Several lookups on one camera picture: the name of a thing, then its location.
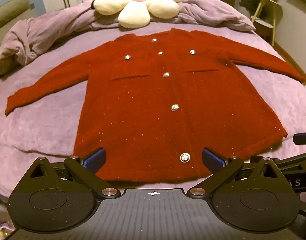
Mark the red knit cardigan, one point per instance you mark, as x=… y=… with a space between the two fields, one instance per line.
x=143 y=105

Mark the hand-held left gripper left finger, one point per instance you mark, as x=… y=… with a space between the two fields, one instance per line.
x=95 y=159

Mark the yellow side table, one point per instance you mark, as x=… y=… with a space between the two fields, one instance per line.
x=267 y=7

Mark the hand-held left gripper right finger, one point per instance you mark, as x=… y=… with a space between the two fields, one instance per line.
x=212 y=160

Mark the purple duvet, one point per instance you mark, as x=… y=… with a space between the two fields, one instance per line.
x=205 y=12

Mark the olive green headboard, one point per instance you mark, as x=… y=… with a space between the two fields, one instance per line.
x=8 y=12

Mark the cream flower-shaped pillow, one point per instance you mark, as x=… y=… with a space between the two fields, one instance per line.
x=133 y=15

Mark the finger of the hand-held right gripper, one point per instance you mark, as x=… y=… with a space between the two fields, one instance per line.
x=302 y=138
x=297 y=158

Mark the purple bed sheet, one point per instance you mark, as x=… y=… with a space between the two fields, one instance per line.
x=43 y=130

